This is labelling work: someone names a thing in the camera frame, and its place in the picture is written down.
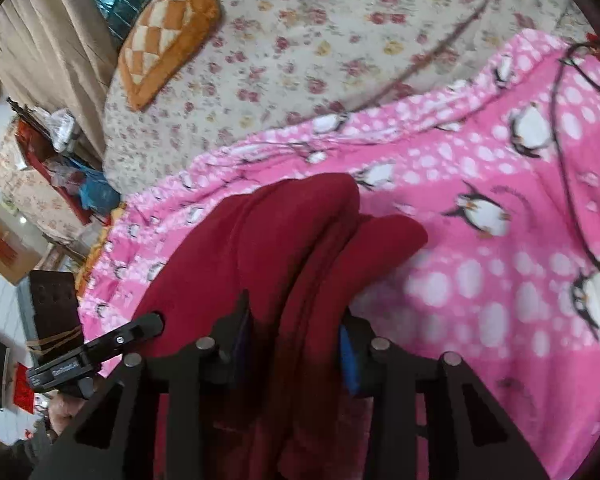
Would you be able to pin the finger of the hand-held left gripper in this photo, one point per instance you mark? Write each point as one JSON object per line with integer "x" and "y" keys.
{"x": 125, "y": 337}

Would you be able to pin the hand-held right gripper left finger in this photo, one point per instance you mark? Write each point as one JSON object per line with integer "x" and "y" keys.
{"x": 240, "y": 345}

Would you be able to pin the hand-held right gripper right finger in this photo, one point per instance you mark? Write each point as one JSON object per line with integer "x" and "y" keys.
{"x": 351, "y": 362}

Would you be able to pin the dark red garment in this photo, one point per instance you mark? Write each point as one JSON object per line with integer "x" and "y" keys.
{"x": 280, "y": 240}

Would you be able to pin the person's left forearm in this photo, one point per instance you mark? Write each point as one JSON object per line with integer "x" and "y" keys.
{"x": 15, "y": 455}

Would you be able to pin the person's left hand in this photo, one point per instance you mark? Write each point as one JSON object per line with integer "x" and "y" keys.
{"x": 65, "y": 412}

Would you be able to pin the dark wooden cabinet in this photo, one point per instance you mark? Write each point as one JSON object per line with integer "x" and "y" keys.
{"x": 55, "y": 310}

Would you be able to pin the blue plastic bag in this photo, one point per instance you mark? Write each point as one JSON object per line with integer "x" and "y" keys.
{"x": 97, "y": 187}

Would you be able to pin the floral covered chair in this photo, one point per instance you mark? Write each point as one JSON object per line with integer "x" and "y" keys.
{"x": 25, "y": 195}

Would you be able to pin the pink penguin print blanket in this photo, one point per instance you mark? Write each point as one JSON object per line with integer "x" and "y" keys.
{"x": 430, "y": 170}

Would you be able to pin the clear plastic bag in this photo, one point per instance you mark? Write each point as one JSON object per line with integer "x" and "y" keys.
{"x": 60, "y": 127}

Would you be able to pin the orange checkered pillow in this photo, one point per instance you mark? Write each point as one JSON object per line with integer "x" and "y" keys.
{"x": 150, "y": 80}

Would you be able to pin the beige curtain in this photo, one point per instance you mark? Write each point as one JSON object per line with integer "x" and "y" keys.
{"x": 45, "y": 45}

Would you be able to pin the floral bed quilt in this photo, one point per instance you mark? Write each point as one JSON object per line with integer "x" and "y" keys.
{"x": 305, "y": 35}

